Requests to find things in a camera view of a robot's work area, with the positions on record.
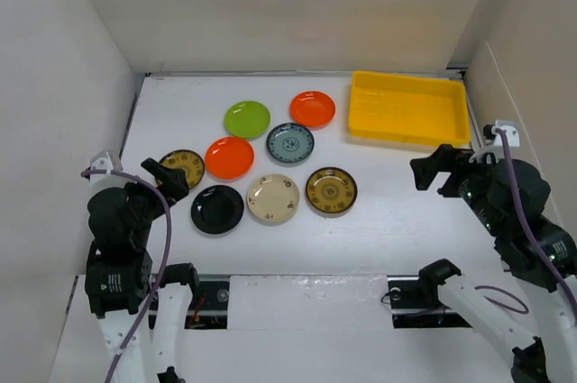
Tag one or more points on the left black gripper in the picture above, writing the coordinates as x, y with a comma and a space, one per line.
173, 183

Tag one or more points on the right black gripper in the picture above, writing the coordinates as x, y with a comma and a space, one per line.
446, 157

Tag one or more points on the brown yellow plate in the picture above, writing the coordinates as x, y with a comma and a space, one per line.
331, 190
187, 160

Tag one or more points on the black plate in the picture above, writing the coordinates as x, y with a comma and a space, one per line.
217, 209

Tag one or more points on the orange plate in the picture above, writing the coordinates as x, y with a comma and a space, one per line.
313, 109
229, 158

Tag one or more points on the green plate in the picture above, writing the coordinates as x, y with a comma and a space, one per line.
247, 119

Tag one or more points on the cream floral plate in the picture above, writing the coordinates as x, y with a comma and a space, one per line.
273, 198

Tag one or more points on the blue patterned plate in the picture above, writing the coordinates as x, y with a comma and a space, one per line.
290, 143

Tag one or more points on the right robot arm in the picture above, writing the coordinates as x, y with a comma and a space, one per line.
508, 197

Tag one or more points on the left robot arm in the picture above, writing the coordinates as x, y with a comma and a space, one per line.
139, 300

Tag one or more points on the yellow plastic bin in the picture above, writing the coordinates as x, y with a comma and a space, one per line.
407, 109

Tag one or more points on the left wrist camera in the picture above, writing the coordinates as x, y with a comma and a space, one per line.
106, 160

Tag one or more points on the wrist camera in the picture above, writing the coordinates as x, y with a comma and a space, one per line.
492, 134
106, 160

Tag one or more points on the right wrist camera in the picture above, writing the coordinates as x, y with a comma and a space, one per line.
492, 134

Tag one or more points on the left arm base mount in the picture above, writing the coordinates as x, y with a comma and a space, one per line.
208, 309

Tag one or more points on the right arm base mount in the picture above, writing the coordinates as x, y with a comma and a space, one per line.
410, 309

